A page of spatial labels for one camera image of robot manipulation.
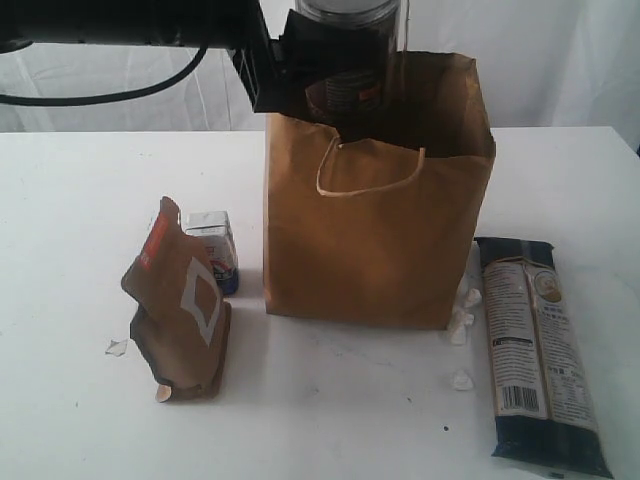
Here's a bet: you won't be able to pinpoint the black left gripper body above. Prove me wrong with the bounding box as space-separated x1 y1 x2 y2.
229 1 320 113

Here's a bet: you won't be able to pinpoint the silver pull-tab can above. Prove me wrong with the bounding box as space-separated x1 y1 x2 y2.
295 0 401 125

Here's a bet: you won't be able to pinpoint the white blue milk carton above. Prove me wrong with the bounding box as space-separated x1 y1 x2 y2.
185 211 239 295

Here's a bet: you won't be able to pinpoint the brown snack pouch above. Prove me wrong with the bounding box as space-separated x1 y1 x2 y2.
121 196 232 403

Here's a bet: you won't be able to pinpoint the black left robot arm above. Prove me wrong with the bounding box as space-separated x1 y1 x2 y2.
1 1 388 113

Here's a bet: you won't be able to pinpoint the brown paper bag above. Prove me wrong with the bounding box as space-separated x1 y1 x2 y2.
263 51 496 330

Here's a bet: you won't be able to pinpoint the white paper bits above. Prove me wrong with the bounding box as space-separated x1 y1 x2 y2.
457 287 482 309

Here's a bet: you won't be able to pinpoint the white crumpled lump middle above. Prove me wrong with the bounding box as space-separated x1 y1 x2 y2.
450 309 475 328

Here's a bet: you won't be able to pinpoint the white crumpled lump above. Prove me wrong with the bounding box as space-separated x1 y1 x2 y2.
450 309 475 328
450 369 474 391
445 325 467 346

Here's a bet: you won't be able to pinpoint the small torn paper scrap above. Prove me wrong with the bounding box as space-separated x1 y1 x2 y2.
105 339 128 357

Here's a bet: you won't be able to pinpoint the white crumpled lump lower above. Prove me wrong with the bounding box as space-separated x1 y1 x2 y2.
445 325 467 346

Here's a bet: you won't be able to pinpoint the white crumpled lump far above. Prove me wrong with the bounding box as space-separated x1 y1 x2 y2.
450 369 474 391

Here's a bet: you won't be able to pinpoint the long spaghetti packet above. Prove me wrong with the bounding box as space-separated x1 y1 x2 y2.
476 237 613 478

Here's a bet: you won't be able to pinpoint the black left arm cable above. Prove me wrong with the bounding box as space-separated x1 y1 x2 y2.
0 44 210 107

